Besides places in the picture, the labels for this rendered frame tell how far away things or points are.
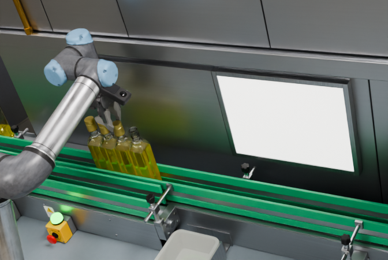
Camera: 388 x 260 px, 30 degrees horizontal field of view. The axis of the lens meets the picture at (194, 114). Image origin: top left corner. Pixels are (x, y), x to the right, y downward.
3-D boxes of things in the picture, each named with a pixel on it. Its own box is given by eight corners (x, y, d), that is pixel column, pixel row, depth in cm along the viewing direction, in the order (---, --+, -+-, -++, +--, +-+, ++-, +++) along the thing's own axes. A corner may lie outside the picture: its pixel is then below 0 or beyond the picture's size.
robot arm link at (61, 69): (67, 69, 207) (89, 48, 214) (37, 65, 212) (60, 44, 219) (75, 91, 211) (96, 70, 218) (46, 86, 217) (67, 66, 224)
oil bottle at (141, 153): (164, 184, 252) (148, 136, 239) (156, 195, 248) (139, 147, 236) (151, 181, 254) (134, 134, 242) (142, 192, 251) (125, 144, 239)
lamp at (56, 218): (66, 218, 258) (63, 211, 256) (59, 226, 255) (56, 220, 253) (56, 215, 260) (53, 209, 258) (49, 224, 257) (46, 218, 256)
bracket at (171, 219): (182, 221, 244) (176, 206, 240) (168, 241, 238) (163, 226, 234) (173, 219, 246) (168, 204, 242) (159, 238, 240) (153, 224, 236)
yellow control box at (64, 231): (77, 230, 262) (71, 216, 258) (66, 245, 257) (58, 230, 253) (63, 226, 266) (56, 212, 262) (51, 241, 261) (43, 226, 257)
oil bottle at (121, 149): (150, 182, 254) (133, 134, 242) (141, 192, 251) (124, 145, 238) (137, 179, 257) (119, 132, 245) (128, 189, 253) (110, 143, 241)
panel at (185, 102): (362, 170, 220) (350, 78, 200) (359, 176, 218) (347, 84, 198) (123, 132, 265) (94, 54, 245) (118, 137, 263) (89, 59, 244)
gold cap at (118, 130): (127, 130, 241) (123, 120, 238) (120, 137, 238) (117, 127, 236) (118, 129, 242) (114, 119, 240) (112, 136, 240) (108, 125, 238)
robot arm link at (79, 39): (57, 40, 218) (74, 25, 224) (69, 70, 225) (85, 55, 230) (77, 41, 214) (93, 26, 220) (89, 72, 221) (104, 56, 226)
